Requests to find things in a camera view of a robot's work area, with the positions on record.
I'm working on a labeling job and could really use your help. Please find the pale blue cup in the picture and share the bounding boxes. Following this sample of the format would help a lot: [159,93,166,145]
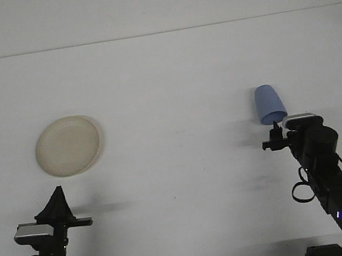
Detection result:
[251,81,290,128]

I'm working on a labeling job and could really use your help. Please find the pale round plate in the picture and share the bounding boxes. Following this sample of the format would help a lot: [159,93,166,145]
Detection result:
[29,110,111,183]

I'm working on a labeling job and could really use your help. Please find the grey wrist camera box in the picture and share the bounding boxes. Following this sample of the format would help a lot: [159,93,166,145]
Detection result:
[12,219,57,249]
[280,110,325,133]

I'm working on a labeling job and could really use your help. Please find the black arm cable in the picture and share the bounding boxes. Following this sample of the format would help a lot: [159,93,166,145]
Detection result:
[287,155,342,215]

